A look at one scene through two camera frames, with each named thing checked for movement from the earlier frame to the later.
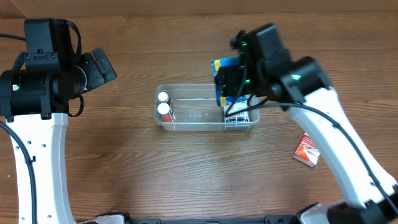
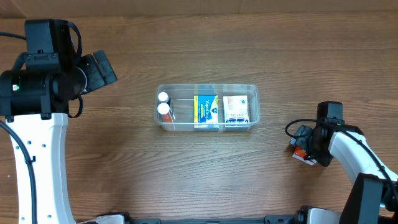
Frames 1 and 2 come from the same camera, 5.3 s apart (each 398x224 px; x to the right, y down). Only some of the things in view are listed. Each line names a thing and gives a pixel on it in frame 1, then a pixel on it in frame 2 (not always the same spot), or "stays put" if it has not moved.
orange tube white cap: x=163 y=109 stays put
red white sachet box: x=306 y=150 stays put
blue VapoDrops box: x=222 y=101 -> x=206 y=112
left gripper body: x=94 y=71 stays put
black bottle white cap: x=163 y=97 stays put
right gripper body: x=230 y=81 -> x=301 y=140
